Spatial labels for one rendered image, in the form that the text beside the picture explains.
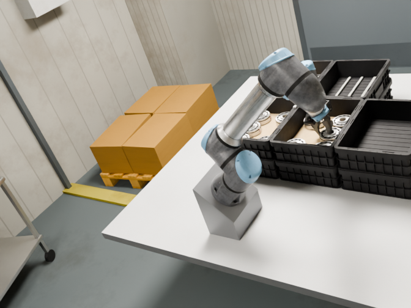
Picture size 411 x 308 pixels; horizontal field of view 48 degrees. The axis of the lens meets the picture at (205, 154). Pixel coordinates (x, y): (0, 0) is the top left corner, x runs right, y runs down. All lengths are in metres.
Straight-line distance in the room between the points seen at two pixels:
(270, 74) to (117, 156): 2.38
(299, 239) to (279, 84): 0.65
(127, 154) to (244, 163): 2.05
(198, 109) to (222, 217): 2.16
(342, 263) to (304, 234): 0.22
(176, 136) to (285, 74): 2.21
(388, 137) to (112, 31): 3.14
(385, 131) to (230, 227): 0.81
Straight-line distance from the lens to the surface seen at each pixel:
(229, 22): 5.13
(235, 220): 1.91
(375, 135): 2.16
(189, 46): 4.81
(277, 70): 1.57
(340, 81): 2.67
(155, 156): 3.53
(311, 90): 1.56
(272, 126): 2.39
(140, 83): 4.87
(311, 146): 1.99
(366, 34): 4.54
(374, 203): 2.01
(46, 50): 4.16
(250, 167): 1.77
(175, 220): 2.19
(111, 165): 3.91
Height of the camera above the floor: 2.02
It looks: 31 degrees down
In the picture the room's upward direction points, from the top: 20 degrees counter-clockwise
